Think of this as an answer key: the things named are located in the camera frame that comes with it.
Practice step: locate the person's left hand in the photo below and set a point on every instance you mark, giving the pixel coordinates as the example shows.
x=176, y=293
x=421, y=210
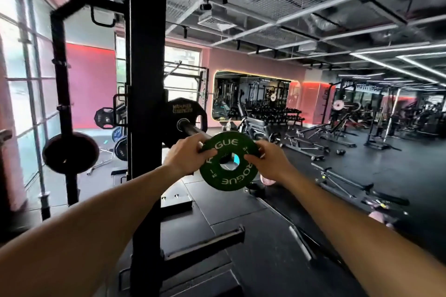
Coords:
x=184, y=155

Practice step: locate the person's right hand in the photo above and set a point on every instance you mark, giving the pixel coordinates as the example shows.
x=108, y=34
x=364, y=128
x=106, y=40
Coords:
x=275, y=164

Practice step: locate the thick chrome barbell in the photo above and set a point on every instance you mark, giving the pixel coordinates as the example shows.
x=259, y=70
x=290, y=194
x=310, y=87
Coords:
x=193, y=129

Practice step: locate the black weight plate gold print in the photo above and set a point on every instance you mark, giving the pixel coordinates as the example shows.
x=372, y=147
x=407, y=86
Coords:
x=188, y=109

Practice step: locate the green Rogue plate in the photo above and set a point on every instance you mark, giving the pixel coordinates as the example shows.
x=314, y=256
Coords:
x=226, y=182

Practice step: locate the person's right forearm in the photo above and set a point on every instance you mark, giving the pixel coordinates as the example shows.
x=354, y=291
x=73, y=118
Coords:
x=359, y=237

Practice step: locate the person's left forearm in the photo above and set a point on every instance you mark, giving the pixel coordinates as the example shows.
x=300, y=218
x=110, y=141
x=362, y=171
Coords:
x=76, y=234

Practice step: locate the blue and black weight plate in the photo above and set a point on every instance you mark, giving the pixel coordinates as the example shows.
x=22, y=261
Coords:
x=121, y=149

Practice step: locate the black grip weight plate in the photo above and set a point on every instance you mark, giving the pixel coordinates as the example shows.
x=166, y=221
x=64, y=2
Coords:
x=104, y=118

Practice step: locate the black squat rack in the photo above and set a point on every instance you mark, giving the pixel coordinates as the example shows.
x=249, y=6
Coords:
x=146, y=63

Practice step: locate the black incline bench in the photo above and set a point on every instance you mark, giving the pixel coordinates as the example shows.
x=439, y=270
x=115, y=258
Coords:
x=306, y=149

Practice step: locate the black adjustable bench machine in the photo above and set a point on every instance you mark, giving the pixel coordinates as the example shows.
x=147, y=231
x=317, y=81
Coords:
x=259, y=126

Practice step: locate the black dumbbell rack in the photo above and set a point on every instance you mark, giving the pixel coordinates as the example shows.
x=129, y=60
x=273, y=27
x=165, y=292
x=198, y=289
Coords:
x=278, y=115

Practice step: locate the black red-rimmed bumper plate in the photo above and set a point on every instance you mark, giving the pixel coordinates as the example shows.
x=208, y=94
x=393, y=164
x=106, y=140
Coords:
x=69, y=154

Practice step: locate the ceiling air vent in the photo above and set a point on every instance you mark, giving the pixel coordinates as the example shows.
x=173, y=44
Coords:
x=216, y=23

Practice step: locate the black power rack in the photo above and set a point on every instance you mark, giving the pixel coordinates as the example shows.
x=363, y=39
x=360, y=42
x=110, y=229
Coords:
x=62, y=81

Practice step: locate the ceiling light strip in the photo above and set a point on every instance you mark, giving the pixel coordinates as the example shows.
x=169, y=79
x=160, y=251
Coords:
x=393, y=67

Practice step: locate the tall window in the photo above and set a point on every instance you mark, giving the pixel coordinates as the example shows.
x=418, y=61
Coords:
x=14, y=63

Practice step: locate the grey smith machine frame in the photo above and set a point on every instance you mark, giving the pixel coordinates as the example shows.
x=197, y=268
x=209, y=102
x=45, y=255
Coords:
x=202, y=81

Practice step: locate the wall mirror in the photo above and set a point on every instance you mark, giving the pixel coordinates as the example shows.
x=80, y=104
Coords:
x=244, y=88

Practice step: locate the window behind grey frame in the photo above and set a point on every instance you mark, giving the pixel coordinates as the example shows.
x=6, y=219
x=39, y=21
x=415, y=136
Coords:
x=181, y=56

